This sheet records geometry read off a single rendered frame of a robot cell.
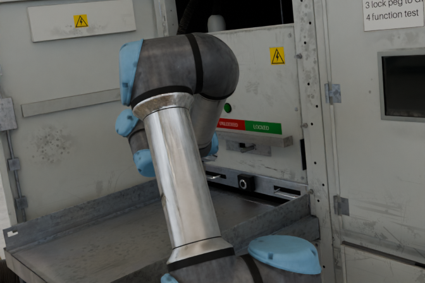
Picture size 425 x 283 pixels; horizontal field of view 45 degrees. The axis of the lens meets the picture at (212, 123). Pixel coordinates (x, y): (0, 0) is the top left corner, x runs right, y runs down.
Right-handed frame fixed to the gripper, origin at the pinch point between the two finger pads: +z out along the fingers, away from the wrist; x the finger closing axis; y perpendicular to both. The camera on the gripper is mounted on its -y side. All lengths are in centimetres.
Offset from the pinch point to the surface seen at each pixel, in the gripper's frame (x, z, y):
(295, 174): 1.2, 16.9, 19.4
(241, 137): 8.5, 8.1, 1.9
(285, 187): -3.1, 17.9, 16.3
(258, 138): 8.8, 7.9, 9.6
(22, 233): -38, -38, -28
